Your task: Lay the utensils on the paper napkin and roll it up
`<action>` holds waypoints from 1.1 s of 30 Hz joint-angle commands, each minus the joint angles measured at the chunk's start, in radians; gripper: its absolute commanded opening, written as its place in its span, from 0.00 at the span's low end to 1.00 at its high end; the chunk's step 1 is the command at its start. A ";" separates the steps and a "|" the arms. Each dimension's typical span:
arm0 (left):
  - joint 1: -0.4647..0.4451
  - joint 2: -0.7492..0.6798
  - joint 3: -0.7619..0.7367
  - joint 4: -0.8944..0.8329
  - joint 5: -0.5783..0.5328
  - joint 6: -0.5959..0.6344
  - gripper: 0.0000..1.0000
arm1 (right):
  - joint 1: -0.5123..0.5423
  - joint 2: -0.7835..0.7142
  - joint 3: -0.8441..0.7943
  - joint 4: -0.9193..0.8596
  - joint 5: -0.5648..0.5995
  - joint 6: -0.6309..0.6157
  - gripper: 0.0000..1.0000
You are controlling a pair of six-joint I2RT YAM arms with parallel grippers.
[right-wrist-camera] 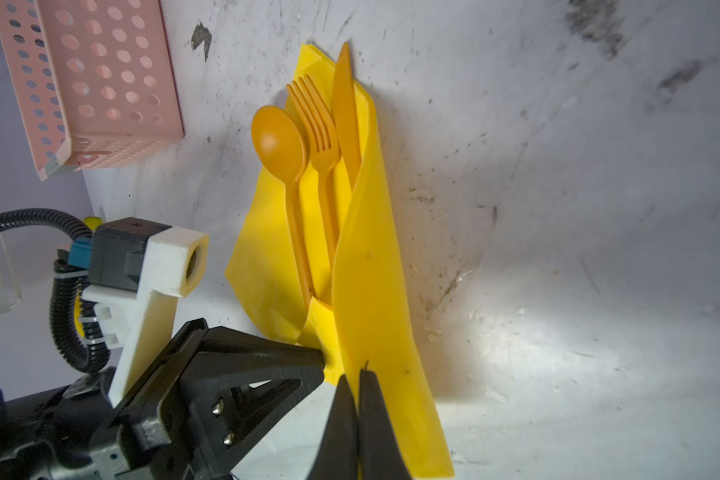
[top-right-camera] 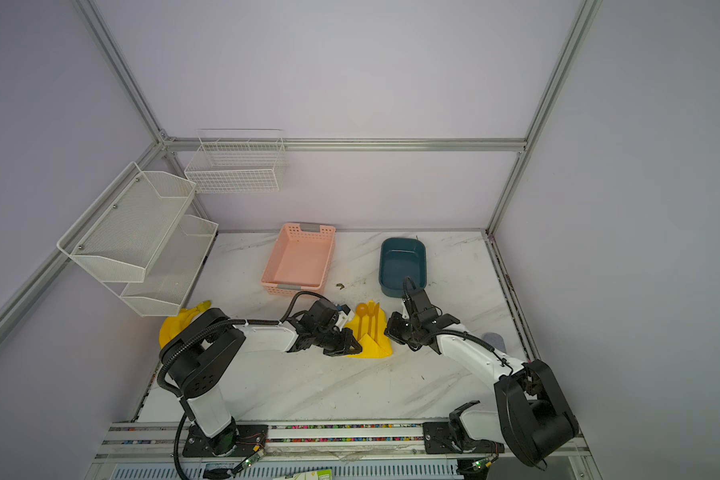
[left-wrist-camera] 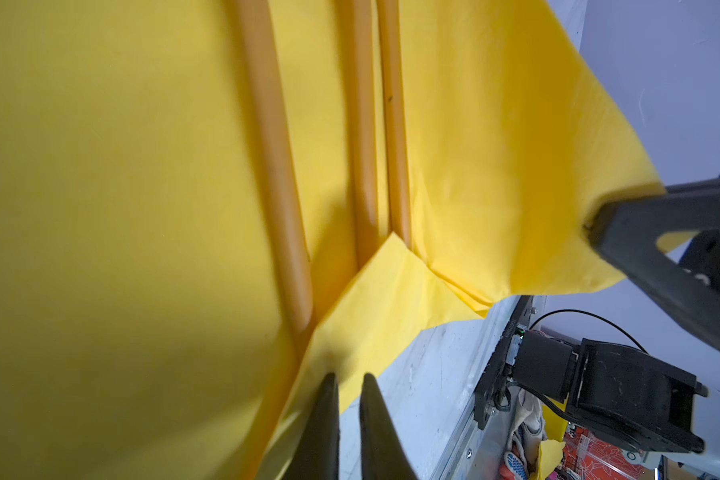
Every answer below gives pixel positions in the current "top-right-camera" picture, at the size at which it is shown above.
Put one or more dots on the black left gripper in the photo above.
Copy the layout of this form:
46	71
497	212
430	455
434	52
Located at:
344	348

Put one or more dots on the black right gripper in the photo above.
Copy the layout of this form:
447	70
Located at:
393	322

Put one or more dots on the yellow paper napkin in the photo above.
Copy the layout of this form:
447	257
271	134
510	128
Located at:
373	348

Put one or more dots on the yellow plastic knife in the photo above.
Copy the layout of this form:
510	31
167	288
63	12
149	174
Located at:
375	320

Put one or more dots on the yellow plastic spoon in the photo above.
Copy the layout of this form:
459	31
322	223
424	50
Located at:
362	315

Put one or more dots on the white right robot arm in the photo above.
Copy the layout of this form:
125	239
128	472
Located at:
531	417

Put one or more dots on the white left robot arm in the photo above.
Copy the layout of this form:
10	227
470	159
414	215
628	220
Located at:
198	346

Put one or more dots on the teal oval plastic tub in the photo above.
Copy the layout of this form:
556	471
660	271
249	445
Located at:
401	258

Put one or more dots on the grey oval case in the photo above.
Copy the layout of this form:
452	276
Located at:
495	340

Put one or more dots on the pink perforated plastic basket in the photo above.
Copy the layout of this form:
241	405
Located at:
300	259

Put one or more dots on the yellow banana toy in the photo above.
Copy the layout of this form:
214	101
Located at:
173	326

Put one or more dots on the white mesh shelf lower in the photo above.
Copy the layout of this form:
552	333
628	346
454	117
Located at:
170	280

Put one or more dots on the white mesh shelf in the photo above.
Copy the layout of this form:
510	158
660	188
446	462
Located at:
119	238
170	280

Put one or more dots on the white mesh shelf upper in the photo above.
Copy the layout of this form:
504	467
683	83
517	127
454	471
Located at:
119	238

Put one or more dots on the white wire wall basket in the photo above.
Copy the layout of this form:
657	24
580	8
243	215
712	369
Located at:
238	161

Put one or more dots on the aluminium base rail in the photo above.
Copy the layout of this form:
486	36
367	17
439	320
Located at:
300	440

